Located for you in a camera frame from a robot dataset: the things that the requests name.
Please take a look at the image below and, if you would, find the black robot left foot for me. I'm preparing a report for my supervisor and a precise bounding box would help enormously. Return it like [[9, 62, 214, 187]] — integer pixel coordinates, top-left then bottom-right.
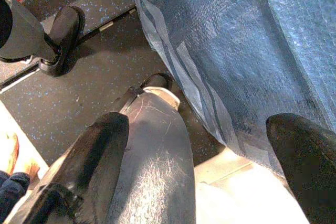
[[38, 5, 86, 78]]

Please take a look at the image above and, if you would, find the grey robot right leg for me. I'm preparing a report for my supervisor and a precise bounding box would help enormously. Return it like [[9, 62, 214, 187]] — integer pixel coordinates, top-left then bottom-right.
[[104, 87, 197, 224]]

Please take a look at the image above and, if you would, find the dark navy cloth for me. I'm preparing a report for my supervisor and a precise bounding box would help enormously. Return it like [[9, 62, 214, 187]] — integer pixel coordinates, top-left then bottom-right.
[[0, 170, 30, 218]]

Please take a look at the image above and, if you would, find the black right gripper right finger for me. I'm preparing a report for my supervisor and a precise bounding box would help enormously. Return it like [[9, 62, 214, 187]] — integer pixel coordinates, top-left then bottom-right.
[[266, 113, 336, 224]]

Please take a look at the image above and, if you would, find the blue denim garment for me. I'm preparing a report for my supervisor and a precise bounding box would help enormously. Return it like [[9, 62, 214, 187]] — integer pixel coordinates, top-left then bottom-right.
[[125, 0, 336, 180]]

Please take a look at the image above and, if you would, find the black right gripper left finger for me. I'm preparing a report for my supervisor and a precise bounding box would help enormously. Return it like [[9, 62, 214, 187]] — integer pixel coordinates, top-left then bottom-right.
[[10, 112, 130, 224]]

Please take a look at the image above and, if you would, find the orange brown object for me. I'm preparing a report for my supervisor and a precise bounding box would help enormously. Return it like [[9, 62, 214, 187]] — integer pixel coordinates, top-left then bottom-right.
[[4, 131, 40, 183]]

